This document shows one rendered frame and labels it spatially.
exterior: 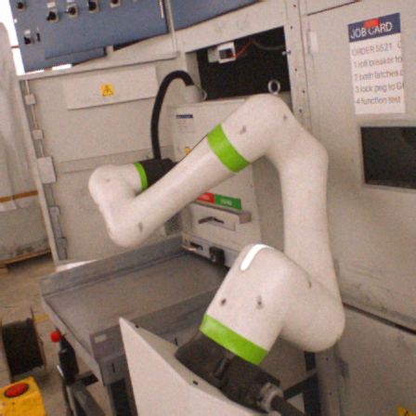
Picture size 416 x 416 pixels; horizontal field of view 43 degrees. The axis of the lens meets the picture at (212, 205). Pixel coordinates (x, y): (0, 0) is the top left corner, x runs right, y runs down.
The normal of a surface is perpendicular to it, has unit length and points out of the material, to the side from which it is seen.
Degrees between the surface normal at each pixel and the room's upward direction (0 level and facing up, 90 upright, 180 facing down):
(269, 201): 90
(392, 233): 90
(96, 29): 90
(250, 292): 60
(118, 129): 90
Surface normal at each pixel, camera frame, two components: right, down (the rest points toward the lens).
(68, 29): -0.45, 0.27
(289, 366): 0.51, 0.12
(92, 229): 0.08, 0.21
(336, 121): -0.85, 0.24
